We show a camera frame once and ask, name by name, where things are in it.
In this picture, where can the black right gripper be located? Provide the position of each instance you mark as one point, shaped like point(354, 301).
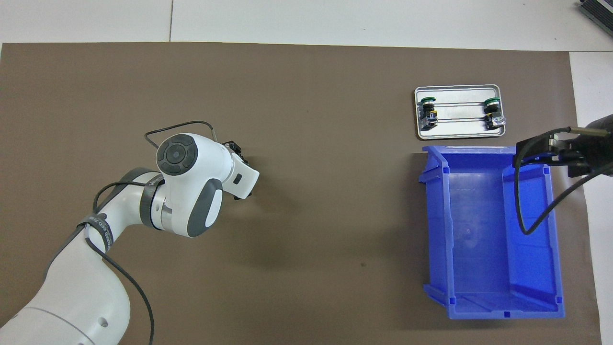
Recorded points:
point(598, 153)

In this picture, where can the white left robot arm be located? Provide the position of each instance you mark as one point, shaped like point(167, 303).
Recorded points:
point(72, 297)

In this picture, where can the silver metal tray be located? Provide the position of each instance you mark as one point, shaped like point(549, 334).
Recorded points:
point(459, 128)

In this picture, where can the brown table mat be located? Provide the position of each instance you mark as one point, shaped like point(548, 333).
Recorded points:
point(335, 191)

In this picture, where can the blue plastic storage bin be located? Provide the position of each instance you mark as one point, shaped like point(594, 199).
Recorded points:
point(479, 230)

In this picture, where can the grey ribbed device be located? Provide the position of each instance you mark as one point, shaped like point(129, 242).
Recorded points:
point(601, 12)

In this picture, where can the green push button switch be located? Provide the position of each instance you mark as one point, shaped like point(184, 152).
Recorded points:
point(491, 109)
point(428, 117)

